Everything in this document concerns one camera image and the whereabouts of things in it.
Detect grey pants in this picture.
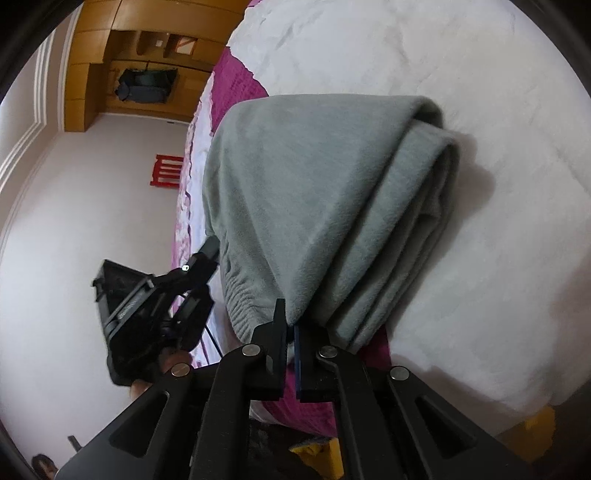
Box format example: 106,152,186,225
204,94,459,352

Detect person's left hand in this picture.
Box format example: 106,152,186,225
129,349,192,402

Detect red wooden chair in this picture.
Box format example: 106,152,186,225
150,154,184,189

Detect wooden wardrobe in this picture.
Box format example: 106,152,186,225
63,0,247,132

